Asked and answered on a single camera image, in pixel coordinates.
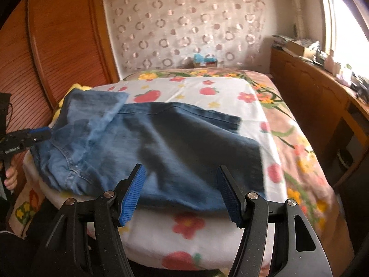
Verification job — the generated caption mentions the wooden slatted wardrobe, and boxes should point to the wooden slatted wardrobe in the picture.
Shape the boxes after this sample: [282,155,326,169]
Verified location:
[0,0,120,139]

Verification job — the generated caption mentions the person's dark clothing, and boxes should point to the person's dark clothing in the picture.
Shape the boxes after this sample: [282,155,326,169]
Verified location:
[0,196,58,277]

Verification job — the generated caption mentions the wooden framed window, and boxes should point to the wooden framed window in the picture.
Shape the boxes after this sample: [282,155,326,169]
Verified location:
[315,0,369,72]

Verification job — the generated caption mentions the stack of papers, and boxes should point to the stack of papers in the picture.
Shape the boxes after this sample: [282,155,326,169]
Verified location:
[272,34,289,48]

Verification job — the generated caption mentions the small box with blue cloth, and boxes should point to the small box with blue cloth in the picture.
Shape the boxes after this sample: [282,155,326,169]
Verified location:
[193,53,218,68]

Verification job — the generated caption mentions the floral blanket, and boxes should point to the floral blanket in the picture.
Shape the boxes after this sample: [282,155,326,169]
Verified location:
[7,67,355,266]

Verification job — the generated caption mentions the circle patterned sheer curtain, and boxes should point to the circle patterned sheer curtain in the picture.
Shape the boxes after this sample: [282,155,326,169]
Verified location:
[102,0,267,74]

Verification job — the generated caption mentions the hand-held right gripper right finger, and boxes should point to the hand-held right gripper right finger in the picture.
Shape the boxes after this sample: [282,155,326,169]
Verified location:
[216,165,335,277]

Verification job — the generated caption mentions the black waste bin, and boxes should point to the black waste bin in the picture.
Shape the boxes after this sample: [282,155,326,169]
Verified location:
[337,148,354,168]

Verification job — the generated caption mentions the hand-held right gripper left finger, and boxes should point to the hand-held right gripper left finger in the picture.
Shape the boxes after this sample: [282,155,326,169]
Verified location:
[37,163,147,277]

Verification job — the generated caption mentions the open cardboard box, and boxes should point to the open cardboard box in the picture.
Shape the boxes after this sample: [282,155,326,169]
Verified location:
[284,40,316,58]

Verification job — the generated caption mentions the blue denim pants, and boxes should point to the blue denim pants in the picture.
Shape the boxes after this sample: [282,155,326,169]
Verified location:
[30,88,266,212]

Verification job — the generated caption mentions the long wooden cabinet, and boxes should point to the long wooden cabinet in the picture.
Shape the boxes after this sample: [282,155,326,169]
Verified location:
[269,46,369,197]

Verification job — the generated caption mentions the person's left hand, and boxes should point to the person's left hand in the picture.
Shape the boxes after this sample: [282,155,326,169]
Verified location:
[4,167,18,192]

